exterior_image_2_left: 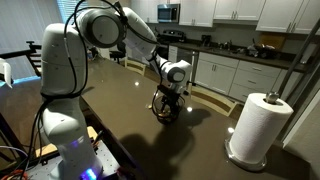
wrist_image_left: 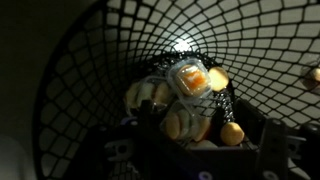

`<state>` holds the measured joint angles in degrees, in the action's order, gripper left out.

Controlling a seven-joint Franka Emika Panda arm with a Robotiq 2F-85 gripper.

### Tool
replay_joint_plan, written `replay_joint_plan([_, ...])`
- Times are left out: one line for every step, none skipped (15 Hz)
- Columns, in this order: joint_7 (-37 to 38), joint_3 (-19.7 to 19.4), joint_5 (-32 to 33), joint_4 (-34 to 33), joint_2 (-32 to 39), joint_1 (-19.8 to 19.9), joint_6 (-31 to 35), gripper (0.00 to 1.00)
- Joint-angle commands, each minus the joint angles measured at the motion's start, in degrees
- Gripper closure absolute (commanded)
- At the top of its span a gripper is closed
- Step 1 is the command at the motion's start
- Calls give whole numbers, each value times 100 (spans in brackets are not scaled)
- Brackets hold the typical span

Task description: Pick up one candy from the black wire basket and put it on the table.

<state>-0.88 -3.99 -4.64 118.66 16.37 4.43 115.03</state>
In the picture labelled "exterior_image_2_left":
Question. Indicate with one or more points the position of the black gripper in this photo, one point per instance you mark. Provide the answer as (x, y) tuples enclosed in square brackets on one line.
[(170, 93)]

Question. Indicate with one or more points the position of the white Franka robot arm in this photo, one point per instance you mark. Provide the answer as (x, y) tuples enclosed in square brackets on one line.
[(63, 66)]

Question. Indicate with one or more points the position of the gold wrapped candy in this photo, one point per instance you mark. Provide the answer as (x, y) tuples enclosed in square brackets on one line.
[(164, 114)]

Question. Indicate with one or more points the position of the gold candy in clear wrapper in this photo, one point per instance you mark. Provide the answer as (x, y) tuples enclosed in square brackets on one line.
[(150, 107)]

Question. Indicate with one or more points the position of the glass bowl with items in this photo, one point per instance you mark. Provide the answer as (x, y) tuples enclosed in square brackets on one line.
[(178, 111)]

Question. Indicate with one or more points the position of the cream wooden chair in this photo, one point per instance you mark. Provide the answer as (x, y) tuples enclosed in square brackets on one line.
[(135, 66), (213, 100)]

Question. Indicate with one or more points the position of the black stove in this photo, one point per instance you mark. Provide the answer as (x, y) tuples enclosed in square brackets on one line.
[(172, 36)]

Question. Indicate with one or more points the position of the black office chair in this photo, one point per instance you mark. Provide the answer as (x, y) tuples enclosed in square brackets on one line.
[(117, 53)]

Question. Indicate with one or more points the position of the black coffee maker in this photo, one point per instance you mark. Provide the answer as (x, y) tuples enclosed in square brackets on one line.
[(206, 40)]

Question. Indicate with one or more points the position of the white lower kitchen cabinets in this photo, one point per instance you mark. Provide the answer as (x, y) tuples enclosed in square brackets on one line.
[(240, 76)]

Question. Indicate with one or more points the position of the white kitchen cabinets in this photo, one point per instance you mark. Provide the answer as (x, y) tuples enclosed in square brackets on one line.
[(240, 11), (240, 76)]

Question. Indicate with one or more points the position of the dark kitchen countertop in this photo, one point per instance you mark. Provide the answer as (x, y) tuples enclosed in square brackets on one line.
[(233, 55)]

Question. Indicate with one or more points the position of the stainless steel microwave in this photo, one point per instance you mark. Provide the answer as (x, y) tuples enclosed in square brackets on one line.
[(168, 12)]

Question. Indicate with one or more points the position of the white paper towel roll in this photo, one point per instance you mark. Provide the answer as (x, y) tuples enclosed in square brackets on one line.
[(260, 130)]

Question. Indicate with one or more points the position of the metal paper towel holder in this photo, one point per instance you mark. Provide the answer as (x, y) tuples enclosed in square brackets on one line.
[(248, 165)]

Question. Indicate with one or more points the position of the dark cooking pot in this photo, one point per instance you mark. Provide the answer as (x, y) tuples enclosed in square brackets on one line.
[(262, 51)]

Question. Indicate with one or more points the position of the white upper kitchen cabinets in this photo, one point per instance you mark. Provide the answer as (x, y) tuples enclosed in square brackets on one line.
[(240, 11)]

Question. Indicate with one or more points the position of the wooden cutting board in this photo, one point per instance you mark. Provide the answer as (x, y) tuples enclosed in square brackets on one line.
[(273, 40)]

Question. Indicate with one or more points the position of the window blinds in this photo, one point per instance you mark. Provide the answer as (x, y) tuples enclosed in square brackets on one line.
[(68, 10)]

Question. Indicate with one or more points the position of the grey metal pole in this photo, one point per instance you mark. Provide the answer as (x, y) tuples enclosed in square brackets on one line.
[(300, 56)]

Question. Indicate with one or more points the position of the black metal stand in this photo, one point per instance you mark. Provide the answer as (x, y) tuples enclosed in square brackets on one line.
[(31, 55)]

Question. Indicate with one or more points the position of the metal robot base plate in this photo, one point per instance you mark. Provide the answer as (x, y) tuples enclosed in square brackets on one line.
[(108, 160)]

